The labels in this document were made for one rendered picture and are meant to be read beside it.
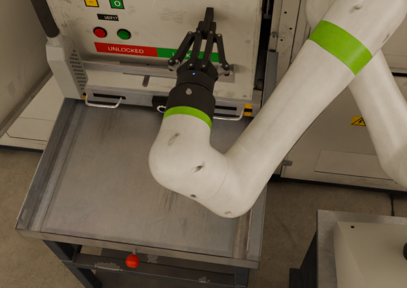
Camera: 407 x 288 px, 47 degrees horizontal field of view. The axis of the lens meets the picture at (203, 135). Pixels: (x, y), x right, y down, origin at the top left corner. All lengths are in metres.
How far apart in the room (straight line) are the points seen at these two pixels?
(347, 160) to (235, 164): 1.18
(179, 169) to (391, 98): 0.54
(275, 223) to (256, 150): 1.29
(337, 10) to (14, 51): 0.91
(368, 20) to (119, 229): 0.75
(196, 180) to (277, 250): 1.31
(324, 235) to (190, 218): 0.36
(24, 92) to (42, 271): 0.92
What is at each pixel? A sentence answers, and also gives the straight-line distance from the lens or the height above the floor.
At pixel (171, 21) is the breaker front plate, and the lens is 1.11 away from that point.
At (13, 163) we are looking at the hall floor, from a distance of 2.47.
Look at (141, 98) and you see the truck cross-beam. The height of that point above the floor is 0.90.
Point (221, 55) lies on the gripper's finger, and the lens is 0.97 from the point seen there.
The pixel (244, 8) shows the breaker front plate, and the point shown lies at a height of 1.25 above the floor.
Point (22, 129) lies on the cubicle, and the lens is 2.27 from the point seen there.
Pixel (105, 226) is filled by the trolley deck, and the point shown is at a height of 0.85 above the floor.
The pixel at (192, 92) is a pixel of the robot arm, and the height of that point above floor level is 1.28.
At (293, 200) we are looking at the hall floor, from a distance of 2.18.
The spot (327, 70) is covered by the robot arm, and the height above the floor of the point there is 1.32.
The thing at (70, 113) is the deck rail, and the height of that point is 0.85.
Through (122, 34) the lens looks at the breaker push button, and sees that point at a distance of 1.17.
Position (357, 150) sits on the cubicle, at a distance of 1.94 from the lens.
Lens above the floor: 1.95
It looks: 57 degrees down
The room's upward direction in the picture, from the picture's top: 4 degrees counter-clockwise
